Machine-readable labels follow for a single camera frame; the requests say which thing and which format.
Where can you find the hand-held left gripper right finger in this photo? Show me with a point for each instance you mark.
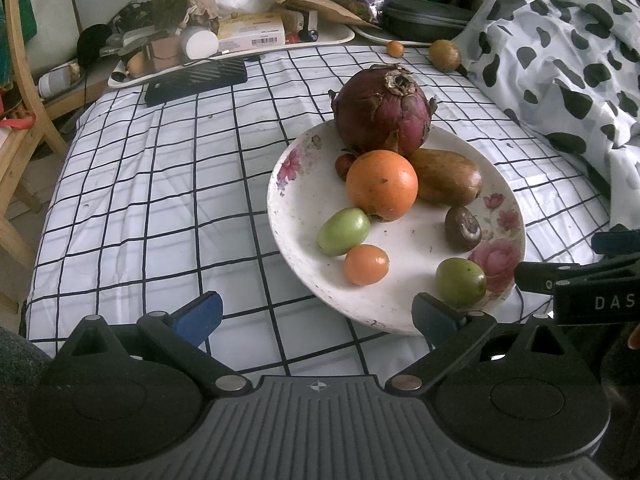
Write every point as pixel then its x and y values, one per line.
pixel 432 317

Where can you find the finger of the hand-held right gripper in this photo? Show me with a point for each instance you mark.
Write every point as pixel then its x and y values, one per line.
pixel 607 243
pixel 537 276

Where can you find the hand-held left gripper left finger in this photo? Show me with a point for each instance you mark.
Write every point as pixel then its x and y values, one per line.
pixel 200 315

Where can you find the small green fruit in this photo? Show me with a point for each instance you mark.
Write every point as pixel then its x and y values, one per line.
pixel 344 231
pixel 460 282

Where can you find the white floral plate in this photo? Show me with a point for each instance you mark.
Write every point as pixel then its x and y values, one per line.
pixel 400 260

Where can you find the small orange fruit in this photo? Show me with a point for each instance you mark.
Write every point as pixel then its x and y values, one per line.
pixel 366 265
pixel 395 48

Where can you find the dark brown round fruit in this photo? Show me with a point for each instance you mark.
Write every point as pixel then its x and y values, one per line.
pixel 462 230

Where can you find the brown oval fruit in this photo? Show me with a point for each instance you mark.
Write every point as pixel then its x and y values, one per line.
pixel 450 177

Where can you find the large orange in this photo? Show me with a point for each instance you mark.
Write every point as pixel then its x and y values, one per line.
pixel 382 185

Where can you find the small red fruit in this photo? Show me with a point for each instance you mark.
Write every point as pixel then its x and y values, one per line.
pixel 344 165

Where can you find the red dragon fruit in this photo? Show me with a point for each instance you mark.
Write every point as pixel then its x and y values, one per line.
pixel 382 110

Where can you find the checked bed sheet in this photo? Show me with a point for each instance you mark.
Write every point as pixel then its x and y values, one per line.
pixel 165 185

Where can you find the cow-print blanket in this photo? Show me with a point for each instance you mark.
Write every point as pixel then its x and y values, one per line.
pixel 560 35

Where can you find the black flat device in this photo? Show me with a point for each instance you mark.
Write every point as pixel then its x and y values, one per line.
pixel 195 80

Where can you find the yellow-brown round fruit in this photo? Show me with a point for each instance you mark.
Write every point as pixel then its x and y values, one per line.
pixel 445 55

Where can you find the small brown cardboard box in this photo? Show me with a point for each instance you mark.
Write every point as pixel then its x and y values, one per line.
pixel 162 56

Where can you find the white capped bottle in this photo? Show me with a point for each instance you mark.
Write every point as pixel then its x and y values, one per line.
pixel 199 43

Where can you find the white lying bottle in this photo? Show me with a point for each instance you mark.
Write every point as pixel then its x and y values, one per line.
pixel 56 82

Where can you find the grey zip case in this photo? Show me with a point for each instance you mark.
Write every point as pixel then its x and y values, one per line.
pixel 425 15

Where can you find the yellow cardboard box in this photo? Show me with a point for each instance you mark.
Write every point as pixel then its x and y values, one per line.
pixel 250 35

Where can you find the wooden chair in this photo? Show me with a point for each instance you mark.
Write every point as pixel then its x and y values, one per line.
pixel 25 85

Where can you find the black round object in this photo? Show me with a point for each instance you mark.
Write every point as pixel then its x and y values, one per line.
pixel 94 45

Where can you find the white oval tray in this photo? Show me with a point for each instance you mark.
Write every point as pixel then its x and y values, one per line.
pixel 370 34
pixel 330 37

